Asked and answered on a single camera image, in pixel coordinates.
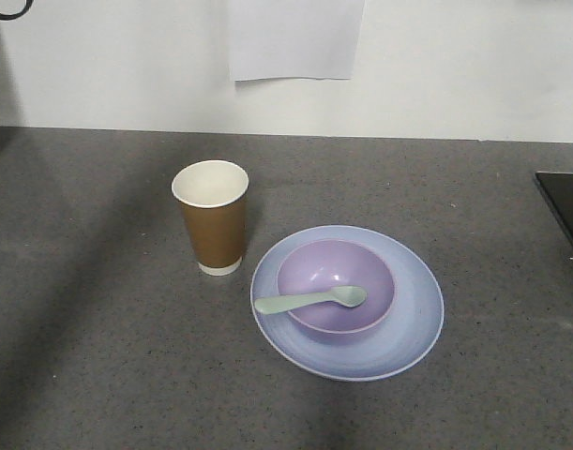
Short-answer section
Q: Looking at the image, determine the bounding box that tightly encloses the blue plastic plate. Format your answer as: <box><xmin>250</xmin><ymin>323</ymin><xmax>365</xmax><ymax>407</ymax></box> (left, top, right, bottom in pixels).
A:
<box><xmin>250</xmin><ymin>225</ymin><xmax>445</xmax><ymax>382</ymax></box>

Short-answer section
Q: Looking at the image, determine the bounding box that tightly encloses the purple plastic bowl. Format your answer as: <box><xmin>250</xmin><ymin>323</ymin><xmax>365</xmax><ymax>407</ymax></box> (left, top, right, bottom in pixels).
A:
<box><xmin>276</xmin><ymin>238</ymin><xmax>397</xmax><ymax>335</ymax></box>

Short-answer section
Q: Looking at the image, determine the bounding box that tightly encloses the black induction cooktop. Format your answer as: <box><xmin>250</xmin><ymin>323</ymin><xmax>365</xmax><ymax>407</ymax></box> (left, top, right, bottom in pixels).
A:
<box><xmin>535</xmin><ymin>171</ymin><xmax>573</xmax><ymax>247</ymax></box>

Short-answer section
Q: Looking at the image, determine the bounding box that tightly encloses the mint green plastic spoon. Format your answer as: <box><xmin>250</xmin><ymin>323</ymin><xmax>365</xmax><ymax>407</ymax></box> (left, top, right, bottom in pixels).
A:
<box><xmin>253</xmin><ymin>285</ymin><xmax>368</xmax><ymax>315</ymax></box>

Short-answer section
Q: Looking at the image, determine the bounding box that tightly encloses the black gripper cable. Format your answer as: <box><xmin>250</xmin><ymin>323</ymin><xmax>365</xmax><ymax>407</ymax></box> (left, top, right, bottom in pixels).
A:
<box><xmin>0</xmin><ymin>0</ymin><xmax>36</xmax><ymax>22</ymax></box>

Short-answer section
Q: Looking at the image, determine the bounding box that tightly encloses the white paper sheet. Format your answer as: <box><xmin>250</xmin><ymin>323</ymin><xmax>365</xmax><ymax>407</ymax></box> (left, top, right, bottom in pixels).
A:
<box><xmin>227</xmin><ymin>0</ymin><xmax>365</xmax><ymax>82</ymax></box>

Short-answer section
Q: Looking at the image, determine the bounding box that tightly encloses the brown paper cup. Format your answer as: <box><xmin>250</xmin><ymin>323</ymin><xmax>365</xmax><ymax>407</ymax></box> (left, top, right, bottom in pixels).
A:
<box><xmin>171</xmin><ymin>160</ymin><xmax>249</xmax><ymax>277</ymax></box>

